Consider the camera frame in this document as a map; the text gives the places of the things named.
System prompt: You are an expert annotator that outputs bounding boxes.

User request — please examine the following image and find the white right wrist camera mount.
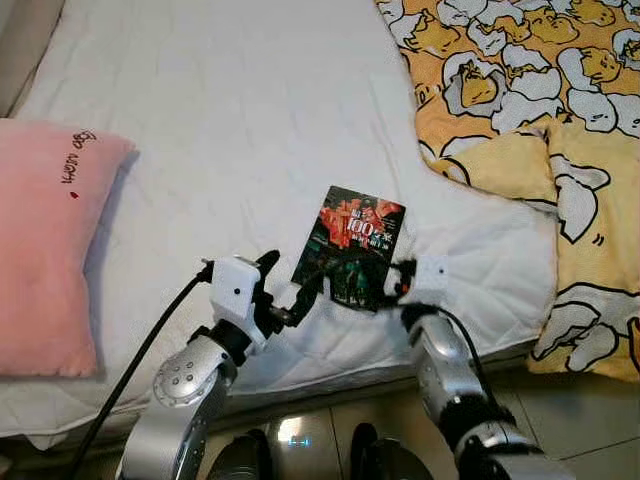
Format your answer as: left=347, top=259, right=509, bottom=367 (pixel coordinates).
left=409, top=256, right=450, bottom=307

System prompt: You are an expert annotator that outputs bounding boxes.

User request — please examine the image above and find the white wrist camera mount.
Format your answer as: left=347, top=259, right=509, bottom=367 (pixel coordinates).
left=409, top=256, right=450, bottom=307
left=209, top=256, right=267, bottom=347

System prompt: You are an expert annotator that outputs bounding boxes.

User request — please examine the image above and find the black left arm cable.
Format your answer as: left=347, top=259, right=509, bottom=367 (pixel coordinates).
left=65, top=262, right=215, bottom=480

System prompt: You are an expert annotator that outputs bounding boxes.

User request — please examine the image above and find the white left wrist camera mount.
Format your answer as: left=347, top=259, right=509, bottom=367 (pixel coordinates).
left=209, top=256, right=267, bottom=347

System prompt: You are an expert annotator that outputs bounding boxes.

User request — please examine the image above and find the pink plush pillow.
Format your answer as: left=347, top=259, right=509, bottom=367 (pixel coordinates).
left=0, top=118, right=137, bottom=380

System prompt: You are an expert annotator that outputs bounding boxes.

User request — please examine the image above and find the white quilted mattress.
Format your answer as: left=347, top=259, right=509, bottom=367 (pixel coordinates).
left=0, top=0, right=561, bottom=451

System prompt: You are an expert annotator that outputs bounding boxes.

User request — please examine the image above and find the yellow cartoon print duvet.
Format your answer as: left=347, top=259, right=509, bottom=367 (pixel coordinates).
left=375, top=0, right=640, bottom=387

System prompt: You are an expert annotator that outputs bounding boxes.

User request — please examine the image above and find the robot right leg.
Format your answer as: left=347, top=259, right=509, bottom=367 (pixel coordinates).
left=348, top=423, right=443, bottom=480

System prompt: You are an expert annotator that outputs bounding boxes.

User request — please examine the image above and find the dark book with red print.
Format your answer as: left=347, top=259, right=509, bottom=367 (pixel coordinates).
left=291, top=186, right=407, bottom=313

